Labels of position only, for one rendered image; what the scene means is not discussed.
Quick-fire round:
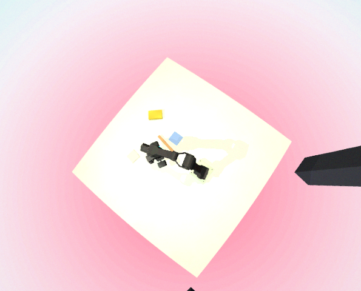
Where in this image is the wooden bar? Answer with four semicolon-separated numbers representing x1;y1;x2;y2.
158;135;174;152

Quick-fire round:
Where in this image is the yellow block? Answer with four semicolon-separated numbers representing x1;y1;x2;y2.
149;110;163;120

